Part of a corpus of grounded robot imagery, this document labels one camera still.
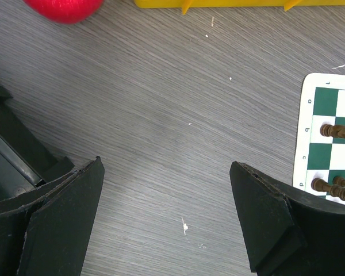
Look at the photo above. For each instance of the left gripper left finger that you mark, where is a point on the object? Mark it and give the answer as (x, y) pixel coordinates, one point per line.
(46, 231)

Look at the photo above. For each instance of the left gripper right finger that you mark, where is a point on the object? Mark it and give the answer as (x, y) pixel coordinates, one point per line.
(287, 231)

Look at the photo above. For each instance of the green white chess board mat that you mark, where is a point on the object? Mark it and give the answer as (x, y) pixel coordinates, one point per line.
(322, 101)

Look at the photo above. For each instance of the dark chess piece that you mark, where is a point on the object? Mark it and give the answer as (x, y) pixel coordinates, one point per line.
(334, 190)

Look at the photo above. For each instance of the dark chess knight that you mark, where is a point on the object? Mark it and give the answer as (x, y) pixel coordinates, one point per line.
(335, 131)

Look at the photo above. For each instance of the red apple on table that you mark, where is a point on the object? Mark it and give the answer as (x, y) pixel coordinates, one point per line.
(65, 11)

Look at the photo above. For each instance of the yellow plastic fruit tray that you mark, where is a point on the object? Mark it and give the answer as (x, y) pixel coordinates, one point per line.
(185, 5)

